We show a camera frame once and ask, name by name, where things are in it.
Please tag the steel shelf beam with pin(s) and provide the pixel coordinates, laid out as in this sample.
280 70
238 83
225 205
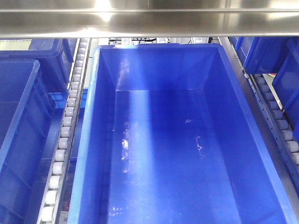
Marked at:
148 18

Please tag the large blue target bin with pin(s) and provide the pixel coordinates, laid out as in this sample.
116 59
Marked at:
168 137

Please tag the far left blue bin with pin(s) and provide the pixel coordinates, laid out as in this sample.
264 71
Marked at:
55 56

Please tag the left white roller track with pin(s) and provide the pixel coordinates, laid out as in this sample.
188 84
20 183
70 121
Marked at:
57 175

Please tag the white roller track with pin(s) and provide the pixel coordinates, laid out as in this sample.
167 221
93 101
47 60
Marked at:
288 146
57 175

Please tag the right white roller track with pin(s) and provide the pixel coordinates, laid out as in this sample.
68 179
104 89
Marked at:
288 146

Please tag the right blue bin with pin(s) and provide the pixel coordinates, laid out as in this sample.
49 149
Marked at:
280 55

